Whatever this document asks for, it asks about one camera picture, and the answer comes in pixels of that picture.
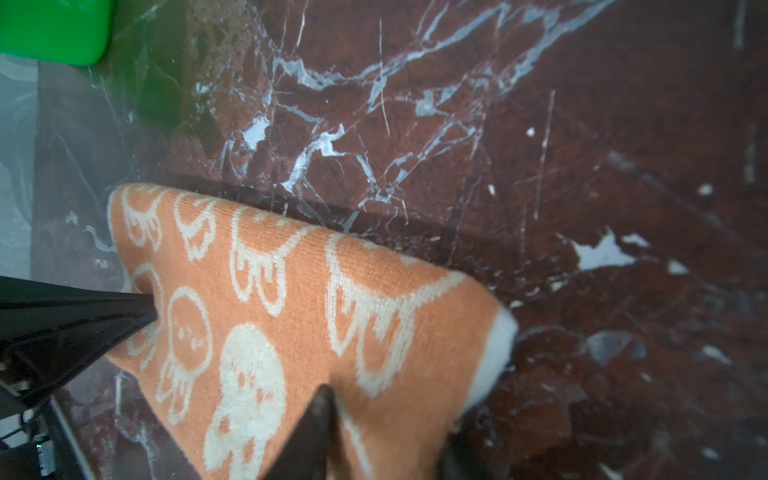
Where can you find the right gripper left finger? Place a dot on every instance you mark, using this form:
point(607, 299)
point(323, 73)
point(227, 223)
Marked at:
point(305, 453)

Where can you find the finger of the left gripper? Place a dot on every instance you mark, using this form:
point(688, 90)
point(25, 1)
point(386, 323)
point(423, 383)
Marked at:
point(51, 333)

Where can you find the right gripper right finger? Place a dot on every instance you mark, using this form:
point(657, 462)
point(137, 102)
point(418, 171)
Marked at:
point(458, 461)

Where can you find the peach patterned towel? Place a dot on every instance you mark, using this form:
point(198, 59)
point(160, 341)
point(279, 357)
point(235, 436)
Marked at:
point(257, 310)

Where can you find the green plastic basket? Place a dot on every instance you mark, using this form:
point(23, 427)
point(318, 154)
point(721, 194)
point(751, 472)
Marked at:
point(70, 32)

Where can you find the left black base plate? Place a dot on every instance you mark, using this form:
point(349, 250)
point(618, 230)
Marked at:
point(36, 444)

